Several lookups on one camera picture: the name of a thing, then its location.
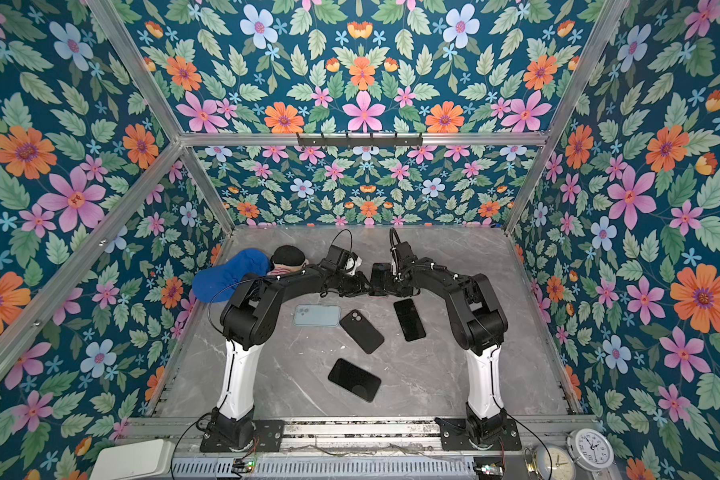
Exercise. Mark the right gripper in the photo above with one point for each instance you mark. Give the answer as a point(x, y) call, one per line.
point(389, 288)

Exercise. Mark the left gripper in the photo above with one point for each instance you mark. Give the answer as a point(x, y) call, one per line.
point(359, 287)

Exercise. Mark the black phone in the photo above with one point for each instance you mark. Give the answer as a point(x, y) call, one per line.
point(409, 320)
point(355, 380)

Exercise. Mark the black phone case with camera hole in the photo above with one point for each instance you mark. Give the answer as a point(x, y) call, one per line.
point(362, 331)

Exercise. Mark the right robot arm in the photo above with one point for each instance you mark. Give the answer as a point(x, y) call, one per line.
point(477, 321)

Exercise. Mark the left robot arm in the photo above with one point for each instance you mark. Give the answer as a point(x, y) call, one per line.
point(254, 285)

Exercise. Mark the light blue phone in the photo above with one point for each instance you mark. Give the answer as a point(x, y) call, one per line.
point(323, 316)

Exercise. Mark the black phone front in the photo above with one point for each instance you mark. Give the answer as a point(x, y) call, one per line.
point(355, 380)

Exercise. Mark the doll with black hair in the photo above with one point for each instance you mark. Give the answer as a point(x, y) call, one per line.
point(285, 260)

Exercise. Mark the brass alarm clock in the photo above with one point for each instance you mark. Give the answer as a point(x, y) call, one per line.
point(551, 462)

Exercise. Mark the white clock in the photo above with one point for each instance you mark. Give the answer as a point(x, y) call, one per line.
point(590, 450)

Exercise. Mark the white box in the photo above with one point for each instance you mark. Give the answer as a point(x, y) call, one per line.
point(142, 460)

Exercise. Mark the metal hook rail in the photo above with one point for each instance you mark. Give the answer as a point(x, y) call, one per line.
point(347, 140)

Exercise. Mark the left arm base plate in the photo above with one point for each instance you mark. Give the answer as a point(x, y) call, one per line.
point(222, 436)

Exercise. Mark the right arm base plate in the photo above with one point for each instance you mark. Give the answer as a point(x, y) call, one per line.
point(460, 434)

